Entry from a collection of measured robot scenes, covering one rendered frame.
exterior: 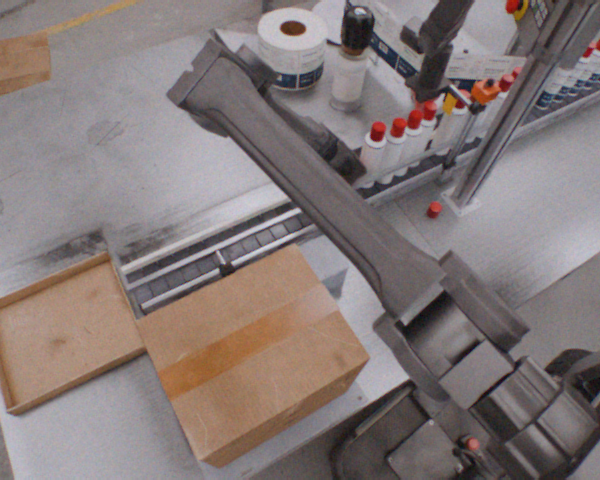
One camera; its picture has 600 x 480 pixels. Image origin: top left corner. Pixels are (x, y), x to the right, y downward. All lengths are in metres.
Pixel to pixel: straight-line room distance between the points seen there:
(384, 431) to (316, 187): 1.29
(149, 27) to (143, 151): 2.01
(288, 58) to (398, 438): 1.24
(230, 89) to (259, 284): 0.39
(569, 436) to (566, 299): 2.00
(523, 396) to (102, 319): 0.92
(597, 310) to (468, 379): 2.07
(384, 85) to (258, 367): 1.01
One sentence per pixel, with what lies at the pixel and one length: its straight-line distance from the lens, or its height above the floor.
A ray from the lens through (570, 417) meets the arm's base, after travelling 0.39.
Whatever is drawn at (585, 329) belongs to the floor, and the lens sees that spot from 2.37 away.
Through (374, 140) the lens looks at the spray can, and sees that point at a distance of 1.06.
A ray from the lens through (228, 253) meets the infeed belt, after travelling 1.07.
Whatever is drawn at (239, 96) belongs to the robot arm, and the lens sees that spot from 0.46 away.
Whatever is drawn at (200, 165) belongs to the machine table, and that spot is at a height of 0.83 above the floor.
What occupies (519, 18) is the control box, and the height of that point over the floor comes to 1.31.
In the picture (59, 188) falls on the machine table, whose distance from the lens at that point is 1.36.
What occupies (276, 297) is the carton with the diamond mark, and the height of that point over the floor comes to 1.12.
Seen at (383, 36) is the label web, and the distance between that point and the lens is 1.48.
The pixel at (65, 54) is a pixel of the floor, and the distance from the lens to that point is 3.25.
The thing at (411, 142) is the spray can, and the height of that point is 1.02.
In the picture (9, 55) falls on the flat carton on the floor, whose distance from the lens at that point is 3.38.
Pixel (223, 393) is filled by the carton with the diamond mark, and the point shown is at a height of 1.12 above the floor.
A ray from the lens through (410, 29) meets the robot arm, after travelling 1.11.
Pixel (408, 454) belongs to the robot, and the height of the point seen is 0.26.
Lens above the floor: 1.82
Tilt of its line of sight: 60 degrees down
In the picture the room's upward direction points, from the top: 7 degrees clockwise
